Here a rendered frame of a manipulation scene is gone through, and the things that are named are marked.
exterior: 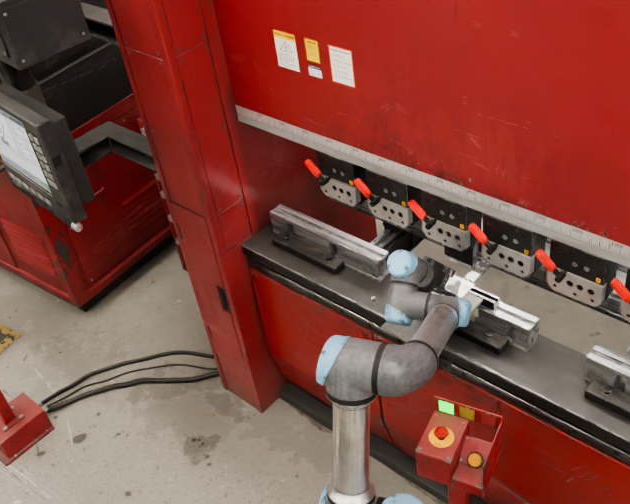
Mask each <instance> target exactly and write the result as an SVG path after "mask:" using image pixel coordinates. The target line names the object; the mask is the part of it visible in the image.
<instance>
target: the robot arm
mask: <svg viewBox="0 0 630 504"><path fill-rule="evenodd" d="M445 267H446V269H445ZM387 268H388V271H389V272H390V274H391V280H390V281H391V282H390V287H389V293H388V298H387V303H386V309H385V320H386V321H387V322H389V323H392V324H396V325H402V326H410V325H411V324H412V321H413V320H420V321H423V322H422V324H421V325H420V327H419V328H418V330H417V331H416V333H415V334H414V336H413V337H412V338H411V340H409V341H407V342H405V343H404V344H403V345H395V344H388V343H383V342H377V341H372V340H366V339H360V338H354V337H351V336H341V335H334V336H332V337H330V338H329V339H328V340H327V342H326V343H325V345H324V347H323V349H322V352H321V354H320V357H319V361H318V365H317V370H316V381H317V383H318V384H321V385H322V386H323V385H325V386H326V396H327V398H328V399H329V400H330V401H331V402H332V403H333V480H331V481H330V483H329V484H328V485H327V486H326V487H325V488H324V490H323V491H322V494H321V497H320V500H319V504H423V503H422V502H421V501H420V500H419V499H417V498H416V497H414V496H412V495H409V494H404V493H399V494H394V496H389V497H388V498H384V497H380V496H376V495H375V487H374V485H373V483H372V482H371V481H370V480H369V447H370V403H371V402H372V401H374V400H375V398H376V396H382V397H397V396H402V395H405V394H409V393H411V392H413V391H415V390H417V389H419V388H420V387H422V386H423V385H425V384H426V383H427V382H428V381H429V380H430V379H431V378H432V377H433V376H434V374H435V372H436V370H437V368H438V365H439V359H438V357H439V355H440V354H441V352H442V350H443V348H444V346H445V345H446V343H447V341H448V339H449V338H450V336H451V334H452V332H453V330H454V329H455V327H466V326H467V325H468V323H469V320H470V315H471V302H470V301H469V300H468V299H463V298H459V296H458V292H459V288H460V285H461V281H460V280H457V281H456V282H455V283H454V284H447V285H446V283H447V282H448V280H449V278H450V277H451V278H453V276H454V274H455V272H456V271H455V270H453V269H451V268H449V267H447V266H445V265H443V264H441V263H439V262H438V261H436V260H434V259H431V258H429V257H427V256H425V257H424V259H422V258H420V257H418V256H416V255H415V254H414V253H412V252H409V251H406V250H397V251H394V252H393V253H392V254H391V255H390V256H389V258H388V260H387ZM450 270H452V271H453V272H452V274H451V276H450V272H451V271H450ZM445 286H446V287H445ZM442 290H443V291H442ZM448 290H450V291H448ZM431 291H433V292H435V293H437V294H432V293H431ZM440 293H441V294H440ZM439 294H440V295H439ZM442 294H443V295H442Z"/></svg>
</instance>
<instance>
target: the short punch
mask: <svg viewBox="0 0 630 504"><path fill-rule="evenodd" d="M444 254H445V255H446V259H449V260H451V261H453V262H456V263H458V264H460V265H463V266H465V267H467V268H470V269H472V270H474V271H475V265H476V264H477V244H476V243H475V244H474V245H473V246H472V247H471V248H470V249H466V250H464V251H462V252H460V251H458V250H455V249H453V248H450V247H448V246H446V245H444Z"/></svg>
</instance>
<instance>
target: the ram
mask: <svg viewBox="0 0 630 504"><path fill-rule="evenodd" d="M213 4H214V9H215V13H216V18H217V22H218V27H219V32H220V36H221V41H222V46H223V50H224V55H225V59H226V64H227V69H228V73H229V78H230V83H231V87H232V92H233V96H234V101H235V105H237V106H240V107H243V108H245V109H248V110H251V111H254V112H256V113H259V114H262V115H265V116H268V117H270V118H273V119H276V120H279V121H281V122H284V123H287V124H290V125H292V126H295V127H298V128H301V129H304V130H306V131H309V132H312V133H315V134H317V135H320V136H323V137H326V138H328V139H331V140H334V141H337V142H340V143H342V144H345V145H348V146H351V147H353V148H356V149H359V150H362V151H364V152H367V153H370V154H373V155H376V156H378V157H381V158H384V159H387V160H389V161H392V162H395V163H398V164H400V165H403V166H406V167H409V168H412V169H414V170H417V171H420V172H423V173H425V174H428V175H431V176H434V177H436V178H439V179H442V180H445V181H447V182H450V183H453V184H456V185H459V186H461V187H464V188H467V189H470V190H472V191H475V192H478V193H481V194H483V195H486V196H489V197H492V198H495V199H497V200H500V201H503V202H506V203H508V204H511V205H514V206H517V207H519V208H522V209H525V210H528V211H531V212H533V213H536V214H539V215H542V216H544V217H547V218H550V219H553V220H555V221H558V222H561V223H564V224H567V225H569V226H572V227H575V228H578V229H580V230H583V231H586V232H589V233H591V234H594V235H597V236H600V237H603V238H605V239H608V240H611V241H614V242H616V243H619V244H622V245H625V246H627V247H630V0H213ZM273 29H274V30H277V31H281V32H285V33H288V34H292V35H294V37H295V43H296V50H297V56H298V63H299V69H300V72H298V71H295V70H291V69H288V68H285V67H281V66H279V63H278V57H277V51H276V45H275V39H274V34H273ZM304 38H308V39H311V40H315V41H317V42H318V49H319V57H320V64H319V63H316V62H313V61H309V60H307V55H306V48H305V41H304ZM328 44H329V45H333V46H336V47H340V48H344V49H347V50H351V51H352V59H353V68H354V78H355V87H356V89H355V88H352V87H349V86H346V85H342V84H339V83H336V82H332V75H331V67H330V59H329V51H328ZM308 64H309V65H313V66H316V67H319V68H321V72H322V79H321V78H318V77H315V76H311V75H309V68H308ZM237 116H238V120H239V121H241V122H243V123H246V124H249V125H251V126H254V127H257V128H259V129H262V130H265V131H267V132H270V133H273V134H275V135H278V136H281V137H283V138H286V139H289V140H291V141H294V142H297V143H299V144H302V145H305V146H307V147H310V148H312V149H315V150H318V151H320V152H323V153H326V154H328V155H331V156H334V157H336V158H339V159H342V160H344V161H347V162H350V163H352V164H355V165H358V166H360V167H363V168H366V169H368V170H371V171H374V172H376V173H379V174H382V175H384V176H387V177H389V178H392V179H395V180H397V181H400V182H403V183H405V184H408V185H411V186H413V187H416V188H419V189H421V190H424V191H427V192H429V193H432V194H435V195H437V196H440V197H443V198H445V199H448V200H451V201H453V202H456V203H459V204H461V205H464V206H467V207H469V208H472V209H474V210H477V211H480V212H482V213H485V214H488V215H490V216H493V217H496V218H498V219H501V220H504V221H506V222H509V223H512V224H514V225H517V226H520V227H522V228H525V229H528V230H530V231H533V232H536V233H538V234H541V235H544V236H546V237H549V238H551V239H554V240H557V241H559V242H562V243H565V244H567V245H570V246H573V247H575V248H578V249H581V250H583V251H586V252H589V253H591V254H594V255H597V256H599V257H602V258H605V259H607V260H610V261H613V262H615V263H618V264H621V265H623V266H626V267H628V268H630V258H627V257H625V256H622V255H619V254H617V253H614V252H611V251H608V250H606V249H603V248H600V247H598V246H595V245H592V244H590V243H587V242H584V241H581V240H579V239H576V238H573V237H571V236H568V235H565V234H562V233H560V232H557V231H554V230H552V229H549V228H546V227H544V226H541V225H538V224H535V223H533V222H530V221H527V220H525V219H522V218H519V217H516V216H514V215H511V214H508V213H506V212H503V211H500V210H497V209H495V208H492V207H489V206H487V205H484V204H481V203H479V202H476V201H473V200H470V199H468V198H465V197H462V196H460V195H457V194H454V193H451V192H449V191H446V190H443V189H441V188H438V187H435V186H433V185H430V184H427V183H424V182H422V181H419V180H416V179H414V178H411V177H408V176H405V175H403V174H400V173H397V172H395V171H392V170H389V169H387V168H384V167H381V166H378V165H376V164H373V163H370V162H368V161H365V160H362V159H359V158H357V157H354V156H351V155H349V154H346V153H343V152H340V151H338V150H335V149H332V148H330V147H327V146H324V145H322V144H319V143H316V142H313V141H311V140H308V139H305V138H303V137H300V136H297V135H294V134H292V133H289V132H286V131H284V130H281V129H278V128H276V127H273V126H270V125H267V124H265V123H262V122H259V121H257V120H254V119H251V118H248V117H246V116H243V115H240V114H238V113H237Z"/></svg>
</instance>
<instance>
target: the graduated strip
mask: <svg viewBox="0 0 630 504"><path fill-rule="evenodd" d="M235 106H236V111H237V113H238V114H240V115H243V116H246V117H248V118H251V119H254V120H257V121H259V122H262V123H265V124H267V125H270V126H273V127H276V128H278V129H281V130H284V131H286V132H289V133H292V134H294V135H297V136H300V137H303V138H305V139H308V140H311V141H313V142H316V143H319V144H322V145H324V146H327V147H330V148H332V149H335V150H338V151H340V152H343V153H346V154H349V155H351V156H354V157H357V158H359V159H362V160H365V161H368V162H370V163H373V164H376V165H378V166H381V167H384V168H387V169H389V170H392V171H395V172H397V173H400V174H403V175H405V176H408V177H411V178H414V179H416V180H419V181H422V182H424V183H427V184H430V185H433V186H435V187H438V188H441V189H443V190H446V191H449V192H451V193H454V194H457V195H460V196H462V197H465V198H468V199H470V200H473V201H476V202H479V203H481V204H484V205H487V206H489V207H492V208H495V209H497V210H500V211H503V212H506V213H508V214H511V215H514V216H516V217H519V218H522V219H525V220H527V221H530V222H533V223H535V224H538V225H541V226H544V227H546V228H549V229H552V230H554V231H557V232H560V233H562V234H565V235H568V236H571V237H573V238H576V239H579V240H581V241H584V242H587V243H590V244H592V245H595V246H598V247H600V248H603V249H606V250H608V251H611V252H614V253H617V254H619V255H622V256H625V257H627V258H630V247H627V246H625V245H622V244H619V243H616V242H614V241H611V240H608V239H605V238H603V237H600V236H597V235H594V234H591V233H589V232H586V231H583V230H580V229H578V228H575V227H572V226H569V225H567V224H564V223H561V222H558V221H555V220H553V219H550V218H547V217H544V216H542V215H539V214H536V213H533V212H531V211H528V210H525V209H522V208H519V207H517V206H514V205H511V204H508V203H506V202H503V201H500V200H497V199H495V198H492V197H489V196H486V195H483V194H481V193H478V192H475V191H472V190H470V189H467V188H464V187H461V186H459V185H456V184H453V183H450V182H447V181H445V180H442V179H439V178H436V177H434V176H431V175H428V174H425V173H423V172H420V171H417V170H414V169H412V168H409V167H406V166H403V165H400V164H398V163H395V162H392V161H389V160H387V159H384V158H381V157H378V156H376V155H373V154H370V153H367V152H364V151H362V150H359V149H356V148H353V147H351V146H348V145H345V144H342V143H340V142H337V141H334V140H331V139H328V138H326V137H323V136H320V135H317V134H315V133H312V132H309V131H306V130H304V129H301V128H298V127H295V126H292V125H290V124H287V123H284V122H281V121H279V120H276V119H273V118H270V117H268V116H265V115H262V114H259V113H256V112H254V111H251V110H248V109H245V108H243V107H240V106H237V105H235Z"/></svg>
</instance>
